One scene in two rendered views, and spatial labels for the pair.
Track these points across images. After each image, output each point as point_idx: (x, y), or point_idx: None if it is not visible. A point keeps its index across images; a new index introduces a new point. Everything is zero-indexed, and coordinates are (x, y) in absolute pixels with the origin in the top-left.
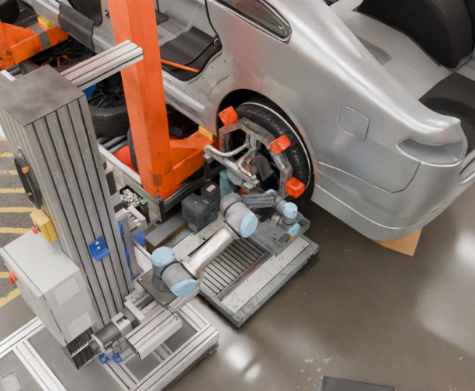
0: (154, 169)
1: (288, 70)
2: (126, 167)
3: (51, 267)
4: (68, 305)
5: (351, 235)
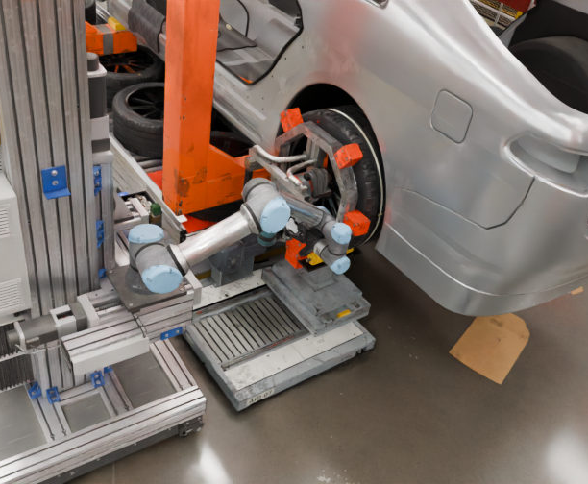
0: (181, 168)
1: (378, 46)
2: (153, 183)
3: None
4: None
5: (423, 340)
